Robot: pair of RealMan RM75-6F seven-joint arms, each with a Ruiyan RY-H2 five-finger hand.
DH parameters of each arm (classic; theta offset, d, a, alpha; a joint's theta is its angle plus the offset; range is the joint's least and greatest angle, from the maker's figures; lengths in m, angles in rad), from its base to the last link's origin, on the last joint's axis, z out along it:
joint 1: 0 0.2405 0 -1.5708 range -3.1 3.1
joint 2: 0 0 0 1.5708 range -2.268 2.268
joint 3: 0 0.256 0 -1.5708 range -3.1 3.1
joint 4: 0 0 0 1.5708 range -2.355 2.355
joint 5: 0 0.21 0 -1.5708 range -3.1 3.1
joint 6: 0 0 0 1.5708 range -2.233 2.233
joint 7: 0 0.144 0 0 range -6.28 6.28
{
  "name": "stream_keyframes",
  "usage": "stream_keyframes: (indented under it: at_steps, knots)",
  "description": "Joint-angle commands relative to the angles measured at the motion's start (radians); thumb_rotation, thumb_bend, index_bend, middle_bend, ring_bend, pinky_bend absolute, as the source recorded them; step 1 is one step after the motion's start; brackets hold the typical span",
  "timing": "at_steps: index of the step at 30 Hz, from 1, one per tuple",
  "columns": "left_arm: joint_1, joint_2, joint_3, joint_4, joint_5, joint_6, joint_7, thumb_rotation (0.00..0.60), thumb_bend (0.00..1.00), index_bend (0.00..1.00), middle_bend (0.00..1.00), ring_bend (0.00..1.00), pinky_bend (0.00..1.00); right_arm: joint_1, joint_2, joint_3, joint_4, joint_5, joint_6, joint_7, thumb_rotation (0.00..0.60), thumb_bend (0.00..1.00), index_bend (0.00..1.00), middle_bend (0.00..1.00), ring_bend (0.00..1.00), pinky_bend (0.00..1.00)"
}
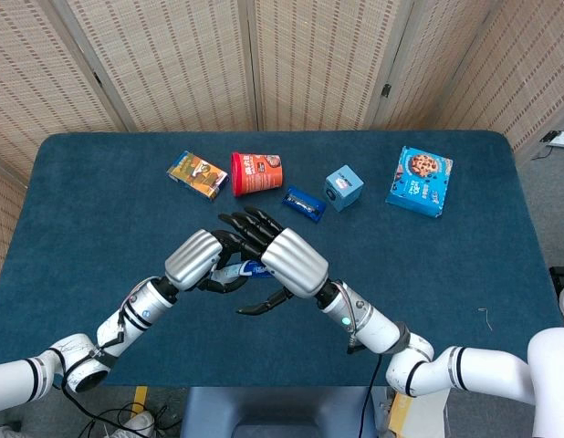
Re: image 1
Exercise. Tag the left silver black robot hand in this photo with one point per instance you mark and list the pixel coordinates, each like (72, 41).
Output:
(191, 260)

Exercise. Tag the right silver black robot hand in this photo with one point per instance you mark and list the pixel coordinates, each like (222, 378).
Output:
(295, 264)

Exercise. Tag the blue white toothpaste tube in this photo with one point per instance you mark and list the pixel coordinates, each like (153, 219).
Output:
(254, 269)

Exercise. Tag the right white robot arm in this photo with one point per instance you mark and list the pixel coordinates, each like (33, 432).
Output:
(378, 328)

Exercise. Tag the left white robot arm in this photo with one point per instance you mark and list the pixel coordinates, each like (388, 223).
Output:
(143, 308)

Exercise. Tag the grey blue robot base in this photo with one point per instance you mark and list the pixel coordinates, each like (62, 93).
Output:
(277, 410)

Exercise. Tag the dark blue snack packet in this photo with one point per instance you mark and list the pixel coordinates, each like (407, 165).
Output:
(304, 203)

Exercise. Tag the yellow brown snack box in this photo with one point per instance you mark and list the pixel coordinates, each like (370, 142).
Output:
(197, 175)

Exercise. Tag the blue felt table cover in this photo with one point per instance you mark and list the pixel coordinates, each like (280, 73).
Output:
(264, 347)

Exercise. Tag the light blue cube box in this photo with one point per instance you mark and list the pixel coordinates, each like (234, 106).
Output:
(343, 188)

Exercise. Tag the red instant noodle cup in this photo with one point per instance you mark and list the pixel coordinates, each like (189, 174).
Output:
(259, 173)

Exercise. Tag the yellow floor tape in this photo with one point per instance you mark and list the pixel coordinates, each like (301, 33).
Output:
(138, 396)

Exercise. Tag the blue cookie box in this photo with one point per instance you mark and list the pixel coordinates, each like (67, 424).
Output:
(419, 182)

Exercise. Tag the white grey sneaker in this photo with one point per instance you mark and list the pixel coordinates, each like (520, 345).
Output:
(140, 423)

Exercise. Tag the yellow white cardboard box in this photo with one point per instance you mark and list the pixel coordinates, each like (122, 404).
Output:
(400, 413)

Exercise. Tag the black screen hinge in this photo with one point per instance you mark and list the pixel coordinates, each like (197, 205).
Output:
(386, 90)
(98, 78)

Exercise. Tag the woven bamboo folding screen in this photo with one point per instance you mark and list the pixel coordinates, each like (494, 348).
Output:
(309, 55)

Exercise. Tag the black box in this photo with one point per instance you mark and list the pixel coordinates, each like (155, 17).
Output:
(561, 278)

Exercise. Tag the white power strip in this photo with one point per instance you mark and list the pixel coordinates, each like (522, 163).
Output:
(561, 139)

